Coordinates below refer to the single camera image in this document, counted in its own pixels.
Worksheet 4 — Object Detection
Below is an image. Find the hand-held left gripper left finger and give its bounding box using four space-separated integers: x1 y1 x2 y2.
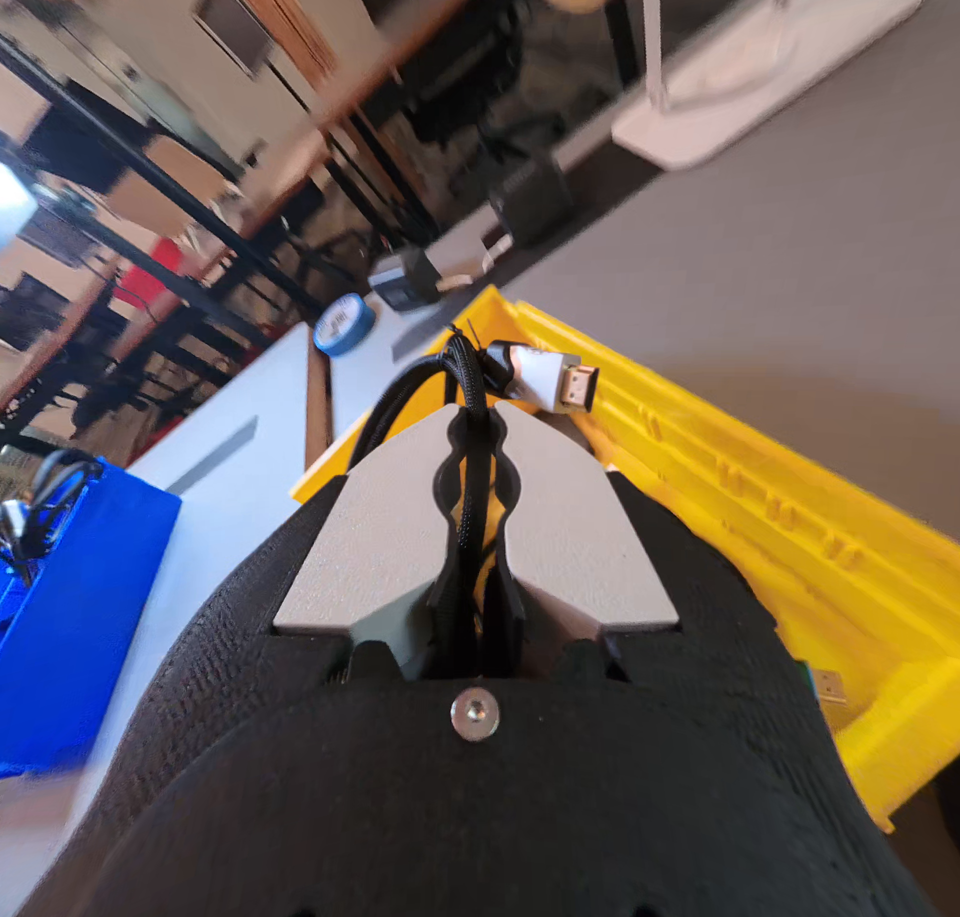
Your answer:
272 403 462 678

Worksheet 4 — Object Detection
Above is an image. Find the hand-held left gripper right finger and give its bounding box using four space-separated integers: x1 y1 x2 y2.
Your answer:
491 399 681 674

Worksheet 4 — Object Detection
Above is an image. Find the yellow plastic bin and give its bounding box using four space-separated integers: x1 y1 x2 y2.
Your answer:
288 283 960 836

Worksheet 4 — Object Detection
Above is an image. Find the white plug black cable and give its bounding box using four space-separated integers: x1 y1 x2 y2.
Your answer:
348 323 601 678

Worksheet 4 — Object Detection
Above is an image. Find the blue tape roll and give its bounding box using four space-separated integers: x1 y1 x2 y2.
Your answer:
312 292 378 358

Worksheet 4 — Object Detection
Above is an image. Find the grey charger block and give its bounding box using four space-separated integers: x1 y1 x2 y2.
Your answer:
366 245 475 312

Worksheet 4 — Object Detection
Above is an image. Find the blue plastic bin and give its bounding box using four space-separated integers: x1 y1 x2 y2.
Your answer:
0 448 183 781

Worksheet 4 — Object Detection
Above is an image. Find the red plastic bin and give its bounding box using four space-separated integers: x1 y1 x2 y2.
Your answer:
118 236 186 307

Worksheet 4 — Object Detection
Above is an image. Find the dark box device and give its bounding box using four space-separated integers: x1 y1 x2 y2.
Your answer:
487 150 576 248

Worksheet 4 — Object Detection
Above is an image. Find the black panel with white stand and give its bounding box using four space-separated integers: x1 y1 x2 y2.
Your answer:
611 0 931 173

